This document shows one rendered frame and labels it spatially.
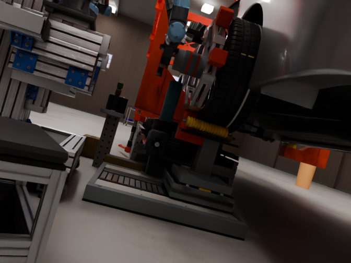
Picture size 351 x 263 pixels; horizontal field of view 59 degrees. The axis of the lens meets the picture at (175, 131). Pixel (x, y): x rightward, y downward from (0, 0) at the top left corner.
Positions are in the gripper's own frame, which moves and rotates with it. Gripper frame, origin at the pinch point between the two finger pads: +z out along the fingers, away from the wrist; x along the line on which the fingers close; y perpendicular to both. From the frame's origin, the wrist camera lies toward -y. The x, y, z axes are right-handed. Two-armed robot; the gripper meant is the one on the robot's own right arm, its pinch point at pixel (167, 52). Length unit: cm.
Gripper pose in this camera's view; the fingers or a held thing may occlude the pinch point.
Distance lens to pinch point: 173.3
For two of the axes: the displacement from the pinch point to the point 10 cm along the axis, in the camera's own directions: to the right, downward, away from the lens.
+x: -9.5, -2.8, -1.3
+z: -1.3, -0.4, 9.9
